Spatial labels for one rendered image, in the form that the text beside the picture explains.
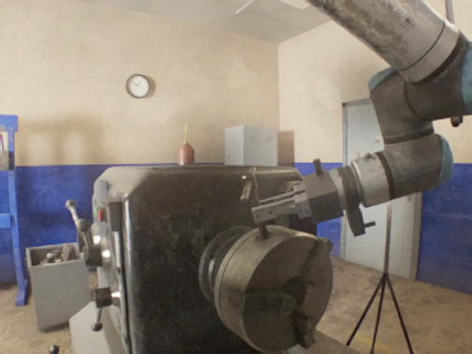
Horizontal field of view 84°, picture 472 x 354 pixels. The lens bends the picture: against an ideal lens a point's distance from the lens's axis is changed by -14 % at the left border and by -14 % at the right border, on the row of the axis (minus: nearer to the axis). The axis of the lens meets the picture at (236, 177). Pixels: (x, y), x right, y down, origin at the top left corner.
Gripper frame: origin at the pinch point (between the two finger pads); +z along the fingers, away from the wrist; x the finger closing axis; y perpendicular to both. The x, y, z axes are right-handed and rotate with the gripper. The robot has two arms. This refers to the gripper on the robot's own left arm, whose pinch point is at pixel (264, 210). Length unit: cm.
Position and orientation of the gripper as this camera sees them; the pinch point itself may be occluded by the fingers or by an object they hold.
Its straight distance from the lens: 56.4
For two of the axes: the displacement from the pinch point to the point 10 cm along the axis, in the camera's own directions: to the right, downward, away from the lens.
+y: -3.3, -9.2, -2.1
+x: -1.5, 2.7, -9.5
